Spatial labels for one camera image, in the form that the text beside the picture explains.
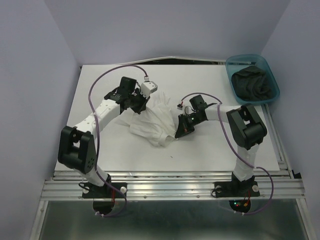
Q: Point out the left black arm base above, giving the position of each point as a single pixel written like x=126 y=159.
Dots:
x=107 y=202

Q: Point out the aluminium rail frame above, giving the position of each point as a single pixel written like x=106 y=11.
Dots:
x=177 y=205

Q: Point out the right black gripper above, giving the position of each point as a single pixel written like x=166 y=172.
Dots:
x=183 y=127

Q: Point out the teal plastic basket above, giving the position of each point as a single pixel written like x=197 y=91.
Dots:
x=238 y=62

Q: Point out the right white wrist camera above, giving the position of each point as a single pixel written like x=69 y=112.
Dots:
x=186 y=109

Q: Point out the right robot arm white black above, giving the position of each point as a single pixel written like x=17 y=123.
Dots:
x=241 y=125

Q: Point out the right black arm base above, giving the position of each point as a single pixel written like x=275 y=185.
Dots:
x=240 y=192

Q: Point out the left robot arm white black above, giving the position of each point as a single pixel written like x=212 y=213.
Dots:
x=78 y=144

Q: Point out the black skirt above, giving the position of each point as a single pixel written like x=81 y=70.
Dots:
x=251 y=84

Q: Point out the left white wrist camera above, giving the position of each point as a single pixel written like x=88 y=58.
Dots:
x=147 y=88

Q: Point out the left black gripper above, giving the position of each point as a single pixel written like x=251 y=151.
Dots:
x=143 y=101

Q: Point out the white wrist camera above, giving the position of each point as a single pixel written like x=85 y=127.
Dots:
x=147 y=88
x=186 y=109

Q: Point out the white pleated skirt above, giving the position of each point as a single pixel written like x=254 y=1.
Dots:
x=155 y=124

